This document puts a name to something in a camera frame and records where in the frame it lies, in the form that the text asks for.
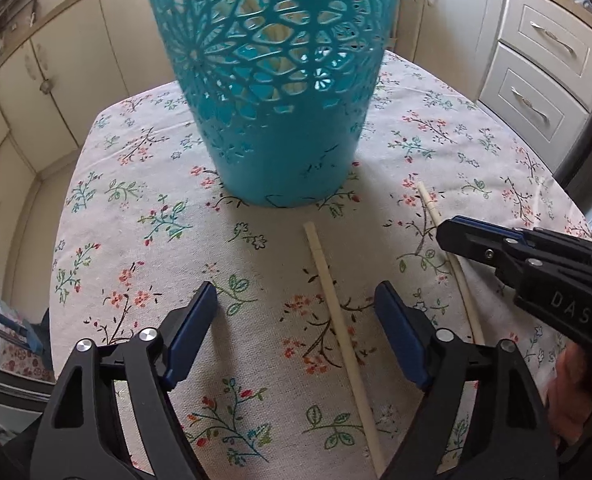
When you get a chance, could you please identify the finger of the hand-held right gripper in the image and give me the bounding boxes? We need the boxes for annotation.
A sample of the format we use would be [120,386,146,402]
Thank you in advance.
[451,215,527,247]
[436,222,527,275]

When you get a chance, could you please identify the teal perforated utensil holder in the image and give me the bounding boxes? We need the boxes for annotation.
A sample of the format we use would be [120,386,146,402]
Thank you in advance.
[138,0,407,209]

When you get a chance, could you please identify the light wooden chopstick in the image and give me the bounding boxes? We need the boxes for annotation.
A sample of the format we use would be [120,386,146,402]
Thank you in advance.
[266,25,289,108]
[303,221,387,479]
[416,181,487,347]

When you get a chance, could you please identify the cream kitchen cabinets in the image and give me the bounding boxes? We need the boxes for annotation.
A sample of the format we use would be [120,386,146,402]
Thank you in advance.
[0,0,508,281]

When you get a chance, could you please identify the person's right hand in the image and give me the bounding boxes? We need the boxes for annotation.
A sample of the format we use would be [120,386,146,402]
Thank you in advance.
[547,345,592,456]

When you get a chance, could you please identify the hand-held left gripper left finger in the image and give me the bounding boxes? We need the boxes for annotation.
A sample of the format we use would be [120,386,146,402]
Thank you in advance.
[36,281,219,480]

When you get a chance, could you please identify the floral print tablecloth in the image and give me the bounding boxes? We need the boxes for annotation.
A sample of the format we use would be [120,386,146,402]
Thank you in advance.
[48,50,592,480]

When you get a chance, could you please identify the grey metal chair frame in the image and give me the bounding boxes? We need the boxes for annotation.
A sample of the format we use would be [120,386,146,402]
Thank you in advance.
[0,360,54,403]

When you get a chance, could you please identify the cream drawer with metal handle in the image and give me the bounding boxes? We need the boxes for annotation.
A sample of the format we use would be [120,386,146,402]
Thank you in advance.
[507,0,592,79]
[486,55,591,145]

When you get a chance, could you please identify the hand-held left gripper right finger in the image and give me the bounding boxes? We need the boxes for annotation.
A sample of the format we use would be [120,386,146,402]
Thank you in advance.
[374,281,560,480]

